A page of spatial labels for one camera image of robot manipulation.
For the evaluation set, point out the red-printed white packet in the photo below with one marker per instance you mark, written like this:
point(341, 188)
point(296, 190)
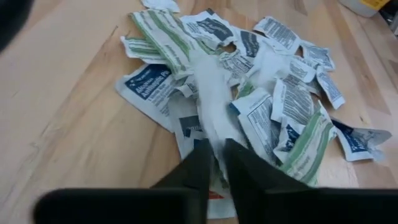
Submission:
point(217, 202)

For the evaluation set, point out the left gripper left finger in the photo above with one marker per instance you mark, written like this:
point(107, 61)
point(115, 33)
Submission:
point(196, 174)

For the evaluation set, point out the white-lidded wipes canister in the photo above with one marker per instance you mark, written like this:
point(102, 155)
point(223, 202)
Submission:
point(367, 6)

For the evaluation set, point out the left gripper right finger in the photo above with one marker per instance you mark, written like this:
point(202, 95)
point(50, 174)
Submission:
point(248, 174)

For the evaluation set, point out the green striped white packet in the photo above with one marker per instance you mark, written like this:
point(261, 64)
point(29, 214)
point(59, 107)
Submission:
point(164, 40)
point(311, 146)
point(140, 49)

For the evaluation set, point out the white bandage strip wrapper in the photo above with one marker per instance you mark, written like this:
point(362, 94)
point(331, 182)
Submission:
point(160, 3)
point(211, 99)
point(270, 67)

